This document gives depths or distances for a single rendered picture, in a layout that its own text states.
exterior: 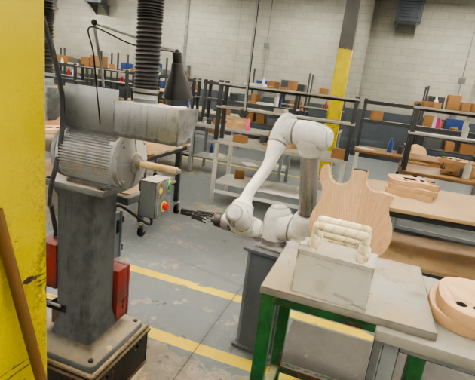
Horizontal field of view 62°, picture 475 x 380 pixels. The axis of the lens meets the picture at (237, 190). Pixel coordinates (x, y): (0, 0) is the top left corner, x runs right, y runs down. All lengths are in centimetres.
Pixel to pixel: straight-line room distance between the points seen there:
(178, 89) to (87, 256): 90
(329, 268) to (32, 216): 97
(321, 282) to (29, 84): 110
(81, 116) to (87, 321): 101
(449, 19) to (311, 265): 1167
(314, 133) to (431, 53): 1077
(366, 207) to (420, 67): 1098
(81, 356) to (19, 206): 139
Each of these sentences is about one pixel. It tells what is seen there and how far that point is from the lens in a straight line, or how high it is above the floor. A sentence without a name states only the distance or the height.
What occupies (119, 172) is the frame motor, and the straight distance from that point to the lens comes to 179.
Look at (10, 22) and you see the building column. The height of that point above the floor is 170.
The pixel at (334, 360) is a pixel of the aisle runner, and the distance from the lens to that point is 286.
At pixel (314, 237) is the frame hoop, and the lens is 145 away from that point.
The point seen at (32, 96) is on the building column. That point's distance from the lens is 90.
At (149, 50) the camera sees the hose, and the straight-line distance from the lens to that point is 167.
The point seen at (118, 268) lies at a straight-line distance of 227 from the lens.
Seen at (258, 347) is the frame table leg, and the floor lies 66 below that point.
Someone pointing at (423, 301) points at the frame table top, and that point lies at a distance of 173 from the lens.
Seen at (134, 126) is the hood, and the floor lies 144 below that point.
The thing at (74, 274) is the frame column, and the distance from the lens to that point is 213.
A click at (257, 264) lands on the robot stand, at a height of 61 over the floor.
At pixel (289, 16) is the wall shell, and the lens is 1307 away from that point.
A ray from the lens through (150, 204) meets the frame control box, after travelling 210.
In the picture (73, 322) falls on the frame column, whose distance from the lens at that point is 227.
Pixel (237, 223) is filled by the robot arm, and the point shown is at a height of 105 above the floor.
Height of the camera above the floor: 164
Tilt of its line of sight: 15 degrees down
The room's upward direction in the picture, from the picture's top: 7 degrees clockwise
